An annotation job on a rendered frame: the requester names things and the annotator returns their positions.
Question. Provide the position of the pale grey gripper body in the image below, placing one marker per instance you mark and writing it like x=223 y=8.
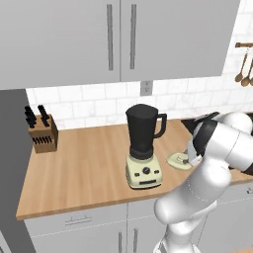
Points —
x=193 y=152

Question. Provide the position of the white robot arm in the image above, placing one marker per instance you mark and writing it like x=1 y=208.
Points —
x=210 y=171

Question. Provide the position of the cream blender lid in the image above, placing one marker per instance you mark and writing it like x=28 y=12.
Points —
x=177 y=160

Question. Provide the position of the cream blender base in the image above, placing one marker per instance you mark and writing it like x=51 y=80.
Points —
x=143 y=173

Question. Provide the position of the black blender jar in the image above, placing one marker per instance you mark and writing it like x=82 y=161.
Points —
x=141 y=131

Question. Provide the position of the black hob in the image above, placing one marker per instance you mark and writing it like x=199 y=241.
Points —
x=188 y=125

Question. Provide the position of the narrow grey drawer front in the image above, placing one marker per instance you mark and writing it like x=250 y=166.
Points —
x=141 y=208

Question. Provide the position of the grey base cupboard run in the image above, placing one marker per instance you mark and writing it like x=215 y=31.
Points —
x=234 y=220

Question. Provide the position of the wooden hanging spoon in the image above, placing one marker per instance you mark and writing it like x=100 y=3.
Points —
x=239 y=74
x=246 y=80

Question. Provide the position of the grey base cupboard door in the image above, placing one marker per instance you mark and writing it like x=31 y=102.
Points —
x=148 y=235
x=75 y=242

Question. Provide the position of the brown wooden knife block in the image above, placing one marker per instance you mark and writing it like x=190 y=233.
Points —
x=44 y=140

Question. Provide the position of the wide grey drawer front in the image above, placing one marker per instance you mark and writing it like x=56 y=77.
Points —
x=42 y=224

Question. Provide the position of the grey tall cabinet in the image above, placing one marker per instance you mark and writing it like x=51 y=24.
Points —
x=11 y=171

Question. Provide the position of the grey wall socket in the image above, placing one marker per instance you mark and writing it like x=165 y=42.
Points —
x=146 y=88

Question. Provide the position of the grey wall cupboard door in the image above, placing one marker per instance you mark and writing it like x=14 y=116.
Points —
x=56 y=39
x=184 y=36

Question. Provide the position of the wooden tool rail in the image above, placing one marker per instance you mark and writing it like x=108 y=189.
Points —
x=243 y=45

